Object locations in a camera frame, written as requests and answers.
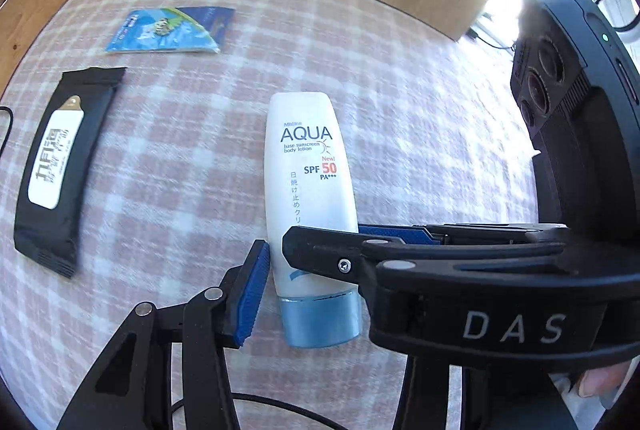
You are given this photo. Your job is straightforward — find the white AQUA sunscreen tube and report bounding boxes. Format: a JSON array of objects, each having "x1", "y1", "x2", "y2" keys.
[{"x1": 264, "y1": 92, "x2": 361, "y2": 349}]

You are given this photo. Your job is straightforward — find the blue foil sachet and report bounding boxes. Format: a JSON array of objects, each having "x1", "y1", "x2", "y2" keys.
[{"x1": 105, "y1": 6, "x2": 235, "y2": 52}]

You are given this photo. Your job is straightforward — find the black wet wipes pack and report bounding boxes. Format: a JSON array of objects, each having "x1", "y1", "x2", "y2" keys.
[{"x1": 13, "y1": 67, "x2": 126, "y2": 278}]

